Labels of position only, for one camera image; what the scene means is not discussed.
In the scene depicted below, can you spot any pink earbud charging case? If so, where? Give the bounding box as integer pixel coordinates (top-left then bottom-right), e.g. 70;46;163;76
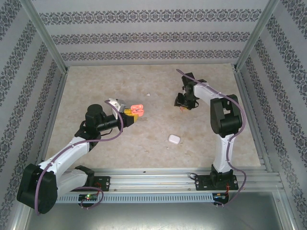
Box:
130;103;146;117

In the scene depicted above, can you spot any white earbud charging case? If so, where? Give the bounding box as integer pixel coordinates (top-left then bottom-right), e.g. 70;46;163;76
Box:
167;134;181;145

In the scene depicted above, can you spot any grey metal panel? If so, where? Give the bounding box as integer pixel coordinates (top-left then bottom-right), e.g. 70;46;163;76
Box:
24;191;292;230

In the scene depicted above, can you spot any aluminium side rail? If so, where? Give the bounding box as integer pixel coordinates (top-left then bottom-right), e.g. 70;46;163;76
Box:
11;71;69;230
234;69;304;230

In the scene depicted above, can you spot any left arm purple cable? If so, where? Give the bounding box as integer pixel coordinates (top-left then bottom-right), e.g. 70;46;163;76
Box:
34;100;125;216

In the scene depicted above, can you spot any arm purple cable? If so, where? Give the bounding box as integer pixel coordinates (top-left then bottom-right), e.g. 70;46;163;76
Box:
176;69;248;208
34;100;125;216

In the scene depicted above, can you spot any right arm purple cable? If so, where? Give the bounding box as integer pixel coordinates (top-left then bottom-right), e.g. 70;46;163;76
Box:
176;69;248;208

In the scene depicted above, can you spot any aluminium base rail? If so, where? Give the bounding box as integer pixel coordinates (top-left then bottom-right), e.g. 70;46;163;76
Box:
59;167;283;193

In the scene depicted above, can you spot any left black mount plate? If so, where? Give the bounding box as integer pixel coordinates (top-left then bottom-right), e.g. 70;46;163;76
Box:
92;176;111;192

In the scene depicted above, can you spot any black mount plate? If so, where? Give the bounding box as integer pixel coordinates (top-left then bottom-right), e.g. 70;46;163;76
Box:
92;176;111;192
194;174;238;192

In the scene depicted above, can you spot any right black mount plate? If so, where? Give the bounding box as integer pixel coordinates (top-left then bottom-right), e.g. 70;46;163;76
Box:
194;174;238;192

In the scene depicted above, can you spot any slotted grey cable duct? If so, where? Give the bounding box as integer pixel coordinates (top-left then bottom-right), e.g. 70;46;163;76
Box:
56;193;215;204

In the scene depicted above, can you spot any aluminium frame post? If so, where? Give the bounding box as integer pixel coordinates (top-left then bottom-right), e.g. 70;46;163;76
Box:
235;0;281;71
20;0;69;74

